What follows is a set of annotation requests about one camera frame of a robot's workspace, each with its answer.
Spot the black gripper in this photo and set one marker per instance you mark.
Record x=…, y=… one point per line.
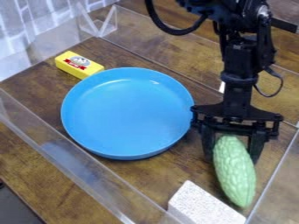
x=234, y=117

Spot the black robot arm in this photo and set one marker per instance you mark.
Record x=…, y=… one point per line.
x=241, y=23

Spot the blue round tray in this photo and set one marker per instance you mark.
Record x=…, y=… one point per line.
x=126, y=113

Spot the white speckled foam block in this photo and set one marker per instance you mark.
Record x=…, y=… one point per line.
x=193, y=206

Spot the clear acrylic enclosure wall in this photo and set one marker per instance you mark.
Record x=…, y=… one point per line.
x=60, y=179

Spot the green bitter gourd toy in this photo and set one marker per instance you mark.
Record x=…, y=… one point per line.
x=234, y=170

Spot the black baseboard strip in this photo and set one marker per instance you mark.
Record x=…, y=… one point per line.
x=287, y=26

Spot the yellow rectangular box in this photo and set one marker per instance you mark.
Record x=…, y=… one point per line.
x=77, y=65

